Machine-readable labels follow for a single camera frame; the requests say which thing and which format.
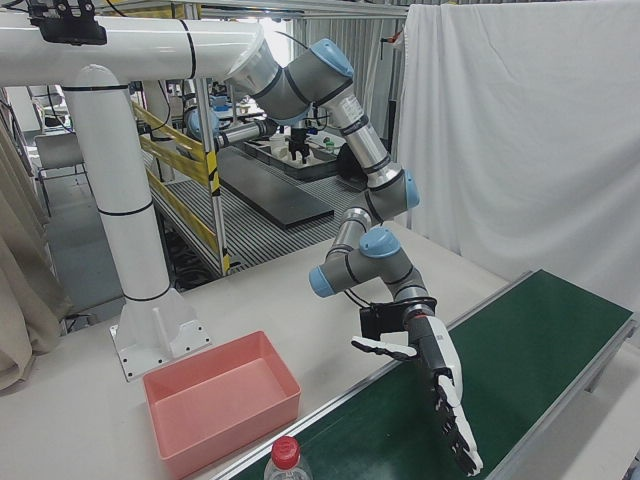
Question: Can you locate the black camera on stand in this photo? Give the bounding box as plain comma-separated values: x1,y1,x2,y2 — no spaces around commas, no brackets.
27,0,108,47

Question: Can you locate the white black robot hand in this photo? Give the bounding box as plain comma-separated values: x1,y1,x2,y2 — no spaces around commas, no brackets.
351,310,485,477

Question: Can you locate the yellow black guard rail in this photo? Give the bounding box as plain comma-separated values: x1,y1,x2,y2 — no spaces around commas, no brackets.
130,102,221,256

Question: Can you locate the black flat platform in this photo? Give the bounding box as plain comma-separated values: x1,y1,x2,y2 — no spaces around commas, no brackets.
218,147,335,231

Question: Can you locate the clear bottle red cap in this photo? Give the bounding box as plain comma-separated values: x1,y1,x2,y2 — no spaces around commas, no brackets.
263,435,315,480

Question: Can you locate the pink plastic basket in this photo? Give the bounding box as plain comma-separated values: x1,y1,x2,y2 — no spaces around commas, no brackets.
143,329,302,480

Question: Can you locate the black tray with white parts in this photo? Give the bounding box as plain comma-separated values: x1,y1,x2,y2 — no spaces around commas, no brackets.
243,137,351,184

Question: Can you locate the grey chair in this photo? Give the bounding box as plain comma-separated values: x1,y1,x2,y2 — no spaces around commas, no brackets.
33,133,91,216

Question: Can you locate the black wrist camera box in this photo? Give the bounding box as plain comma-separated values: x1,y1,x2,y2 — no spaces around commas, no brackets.
358,301,411,342

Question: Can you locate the grey metal grating platform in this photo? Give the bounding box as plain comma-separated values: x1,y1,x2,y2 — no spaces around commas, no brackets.
149,172,364,276

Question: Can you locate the white cloth backdrop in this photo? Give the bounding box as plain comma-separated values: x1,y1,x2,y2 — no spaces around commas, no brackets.
391,0,640,321

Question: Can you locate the beige curtain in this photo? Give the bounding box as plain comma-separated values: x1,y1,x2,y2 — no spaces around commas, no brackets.
0,117,74,399

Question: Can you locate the green belt conveyor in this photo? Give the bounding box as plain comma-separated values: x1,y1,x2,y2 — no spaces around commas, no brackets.
198,268,640,480

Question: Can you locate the black band on stand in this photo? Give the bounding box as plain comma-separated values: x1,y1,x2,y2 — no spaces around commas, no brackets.
178,18,197,80

